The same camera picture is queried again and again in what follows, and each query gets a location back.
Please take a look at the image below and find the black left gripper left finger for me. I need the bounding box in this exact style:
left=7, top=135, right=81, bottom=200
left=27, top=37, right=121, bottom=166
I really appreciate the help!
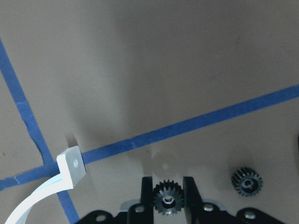
left=140, top=176, right=154, bottom=224

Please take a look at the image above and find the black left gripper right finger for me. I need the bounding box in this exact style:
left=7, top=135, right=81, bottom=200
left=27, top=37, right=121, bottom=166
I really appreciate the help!
left=183, top=176, right=203, bottom=224

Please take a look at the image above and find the small black gear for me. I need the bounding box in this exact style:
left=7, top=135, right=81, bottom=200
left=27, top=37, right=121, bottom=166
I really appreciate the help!
left=153, top=180, right=184, bottom=216
left=231, top=167, right=263, bottom=197

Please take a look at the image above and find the dark grey brake pad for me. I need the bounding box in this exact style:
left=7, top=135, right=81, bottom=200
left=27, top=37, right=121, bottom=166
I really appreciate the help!
left=297, top=135, right=299, bottom=156

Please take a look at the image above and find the white curved plastic bracket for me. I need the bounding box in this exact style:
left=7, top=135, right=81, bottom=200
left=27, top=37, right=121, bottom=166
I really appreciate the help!
left=6, top=146, right=86, bottom=224

